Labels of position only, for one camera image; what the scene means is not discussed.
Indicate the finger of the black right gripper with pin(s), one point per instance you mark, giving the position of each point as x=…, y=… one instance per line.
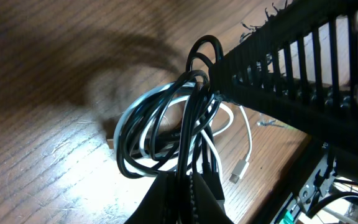
x=301, y=67

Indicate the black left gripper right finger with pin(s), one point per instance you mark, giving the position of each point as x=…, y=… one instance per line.
x=207, y=200

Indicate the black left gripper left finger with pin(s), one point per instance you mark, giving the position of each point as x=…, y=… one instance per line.
x=159, y=205

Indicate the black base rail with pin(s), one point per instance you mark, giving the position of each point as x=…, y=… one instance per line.
x=307, y=185

